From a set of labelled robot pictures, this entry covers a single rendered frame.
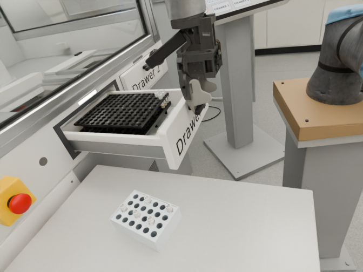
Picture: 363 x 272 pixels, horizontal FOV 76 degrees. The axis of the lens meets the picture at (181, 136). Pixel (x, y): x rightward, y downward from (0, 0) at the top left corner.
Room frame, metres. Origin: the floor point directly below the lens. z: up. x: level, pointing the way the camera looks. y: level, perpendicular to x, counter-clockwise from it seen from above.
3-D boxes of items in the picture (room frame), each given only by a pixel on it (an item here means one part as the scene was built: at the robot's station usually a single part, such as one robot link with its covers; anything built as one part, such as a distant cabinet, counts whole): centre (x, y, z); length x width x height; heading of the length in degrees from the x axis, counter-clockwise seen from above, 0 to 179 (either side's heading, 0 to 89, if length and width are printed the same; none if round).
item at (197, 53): (0.50, -0.08, 1.04); 0.09 x 0.08 x 0.12; 62
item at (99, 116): (0.62, 0.15, 0.87); 0.22 x 0.18 x 0.06; 62
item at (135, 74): (0.94, 0.09, 0.87); 0.29 x 0.02 x 0.11; 152
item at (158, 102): (0.57, 0.06, 0.90); 0.18 x 0.02 x 0.01; 152
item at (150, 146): (0.62, 0.15, 0.86); 0.40 x 0.26 x 0.06; 62
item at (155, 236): (0.32, 0.11, 0.78); 0.12 x 0.08 x 0.04; 51
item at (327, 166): (0.57, -0.47, 0.38); 0.30 x 0.30 x 0.76; 78
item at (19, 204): (0.35, 0.35, 0.88); 0.04 x 0.03 x 0.04; 152
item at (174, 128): (0.52, -0.03, 0.87); 0.29 x 0.02 x 0.11; 152
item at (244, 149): (1.34, -0.44, 0.51); 0.50 x 0.45 x 1.02; 13
